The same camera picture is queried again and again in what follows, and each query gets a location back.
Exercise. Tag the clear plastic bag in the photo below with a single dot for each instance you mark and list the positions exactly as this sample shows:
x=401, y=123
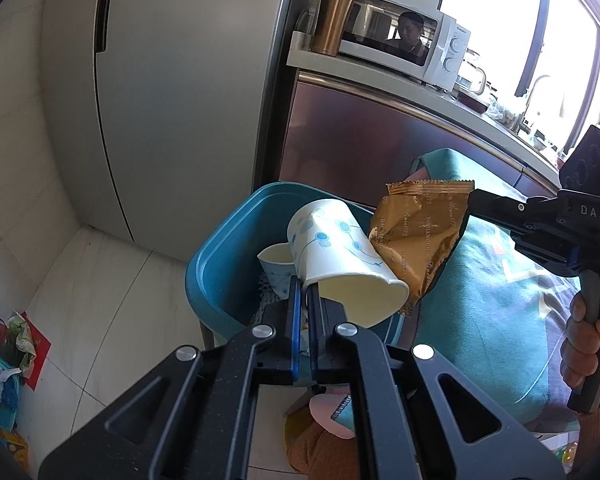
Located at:
x=502, y=112

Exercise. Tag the person's right hand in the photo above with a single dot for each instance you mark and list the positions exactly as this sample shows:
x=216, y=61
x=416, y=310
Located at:
x=572, y=340

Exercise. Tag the dark bowl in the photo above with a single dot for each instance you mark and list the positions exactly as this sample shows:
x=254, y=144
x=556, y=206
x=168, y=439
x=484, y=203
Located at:
x=474, y=102

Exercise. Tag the brown snack wrapper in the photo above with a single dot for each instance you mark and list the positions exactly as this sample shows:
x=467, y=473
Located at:
x=415, y=240

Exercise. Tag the brown plush slipper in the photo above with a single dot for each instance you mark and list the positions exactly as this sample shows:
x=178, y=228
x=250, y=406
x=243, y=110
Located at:
x=320, y=452

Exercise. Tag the white microwave oven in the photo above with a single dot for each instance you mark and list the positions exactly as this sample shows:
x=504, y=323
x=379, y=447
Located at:
x=380, y=25

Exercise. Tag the glass electric kettle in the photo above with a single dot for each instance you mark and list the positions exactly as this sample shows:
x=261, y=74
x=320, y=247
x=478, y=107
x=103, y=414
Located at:
x=472, y=77

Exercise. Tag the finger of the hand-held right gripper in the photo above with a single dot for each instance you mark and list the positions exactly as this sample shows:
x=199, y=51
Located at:
x=545, y=255
x=500, y=207

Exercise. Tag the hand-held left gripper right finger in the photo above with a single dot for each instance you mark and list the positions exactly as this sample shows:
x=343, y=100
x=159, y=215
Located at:
x=315, y=350

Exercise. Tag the blue plastic bin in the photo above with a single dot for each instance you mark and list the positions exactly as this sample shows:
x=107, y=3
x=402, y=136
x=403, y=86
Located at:
x=225, y=260

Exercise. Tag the copper travel mug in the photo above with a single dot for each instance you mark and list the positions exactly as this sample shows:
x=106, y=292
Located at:
x=332, y=20

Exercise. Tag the grey refrigerator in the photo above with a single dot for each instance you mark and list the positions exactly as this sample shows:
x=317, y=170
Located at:
x=180, y=85

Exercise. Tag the white patterned paper cup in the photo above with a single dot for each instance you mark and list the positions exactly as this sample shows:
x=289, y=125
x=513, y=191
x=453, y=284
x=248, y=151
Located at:
x=340, y=270
x=277, y=270

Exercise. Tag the teal grey patterned tablecloth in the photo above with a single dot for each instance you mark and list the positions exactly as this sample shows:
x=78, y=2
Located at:
x=490, y=320

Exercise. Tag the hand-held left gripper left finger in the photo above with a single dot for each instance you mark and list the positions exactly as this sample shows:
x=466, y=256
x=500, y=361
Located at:
x=295, y=330

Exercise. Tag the red packet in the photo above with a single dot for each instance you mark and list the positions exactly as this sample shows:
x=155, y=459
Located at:
x=40, y=355

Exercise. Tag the green packet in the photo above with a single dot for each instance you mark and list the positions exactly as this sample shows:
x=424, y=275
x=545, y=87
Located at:
x=20, y=337

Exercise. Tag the kitchen window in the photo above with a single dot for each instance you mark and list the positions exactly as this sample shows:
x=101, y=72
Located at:
x=500, y=20

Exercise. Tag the steel kitchen faucet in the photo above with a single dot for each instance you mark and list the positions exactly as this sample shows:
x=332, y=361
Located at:
x=530, y=95

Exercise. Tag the kitchen counter cabinet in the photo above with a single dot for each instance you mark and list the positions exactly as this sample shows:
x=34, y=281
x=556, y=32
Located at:
x=340, y=125

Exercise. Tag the teal plastic bag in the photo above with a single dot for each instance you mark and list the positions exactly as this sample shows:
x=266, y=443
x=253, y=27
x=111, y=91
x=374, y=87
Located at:
x=0, y=390

